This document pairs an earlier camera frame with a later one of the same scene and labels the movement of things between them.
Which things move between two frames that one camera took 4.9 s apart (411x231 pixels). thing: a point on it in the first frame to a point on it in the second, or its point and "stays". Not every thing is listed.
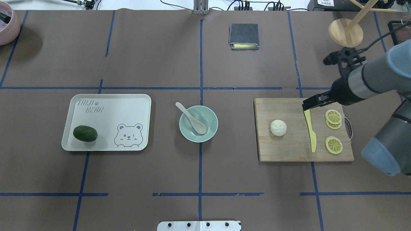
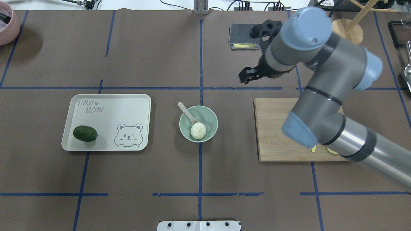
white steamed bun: [278, 127] to [198, 130]
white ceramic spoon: [197, 126] stays
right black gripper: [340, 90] to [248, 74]
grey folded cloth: [244, 36] stays
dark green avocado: [85, 133] stays
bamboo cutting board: [284, 132] stays
